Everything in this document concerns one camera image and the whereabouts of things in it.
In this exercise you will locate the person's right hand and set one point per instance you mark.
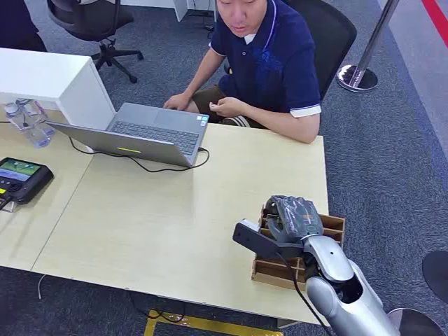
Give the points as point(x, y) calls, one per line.
point(177, 101)

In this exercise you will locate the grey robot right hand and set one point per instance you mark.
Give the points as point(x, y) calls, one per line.
point(297, 218)

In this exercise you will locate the person's left hand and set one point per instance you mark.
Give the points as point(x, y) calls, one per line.
point(225, 106)

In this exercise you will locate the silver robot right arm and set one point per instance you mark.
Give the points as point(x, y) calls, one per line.
point(345, 297)

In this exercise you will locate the person's right forearm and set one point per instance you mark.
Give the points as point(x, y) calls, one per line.
point(202, 74)

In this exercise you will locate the person's left forearm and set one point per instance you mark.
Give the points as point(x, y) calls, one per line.
point(280, 121)

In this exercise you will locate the wooden slotted card holder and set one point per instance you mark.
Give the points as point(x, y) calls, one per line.
point(276, 273)

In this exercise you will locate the person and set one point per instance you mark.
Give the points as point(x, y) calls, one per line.
point(16, 23)
point(276, 60)

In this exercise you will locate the grey open laptop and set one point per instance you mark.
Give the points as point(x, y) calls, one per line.
point(158, 132)

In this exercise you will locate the black wheeled office chair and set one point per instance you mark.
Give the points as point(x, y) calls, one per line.
point(94, 21)

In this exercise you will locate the black office chair backrest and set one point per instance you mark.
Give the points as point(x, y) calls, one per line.
point(332, 37)

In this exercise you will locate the white cabinet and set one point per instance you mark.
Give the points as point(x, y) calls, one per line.
point(52, 79)

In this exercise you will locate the clear plastic water bottle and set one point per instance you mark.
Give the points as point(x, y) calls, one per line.
point(28, 130)
point(40, 116)

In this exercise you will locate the chrome round base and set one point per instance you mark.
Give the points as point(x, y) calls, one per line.
point(416, 324)

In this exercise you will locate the black round base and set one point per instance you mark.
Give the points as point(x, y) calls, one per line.
point(437, 276)

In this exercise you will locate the black handheld controller with screen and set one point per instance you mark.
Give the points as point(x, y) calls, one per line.
point(23, 178)

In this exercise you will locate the dark wrist camera box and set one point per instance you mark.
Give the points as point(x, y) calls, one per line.
point(259, 241)

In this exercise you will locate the yellow floor tape frame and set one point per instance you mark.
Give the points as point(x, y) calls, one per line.
point(210, 325)

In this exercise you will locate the chrome stanchion post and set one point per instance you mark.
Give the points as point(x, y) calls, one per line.
point(357, 76)

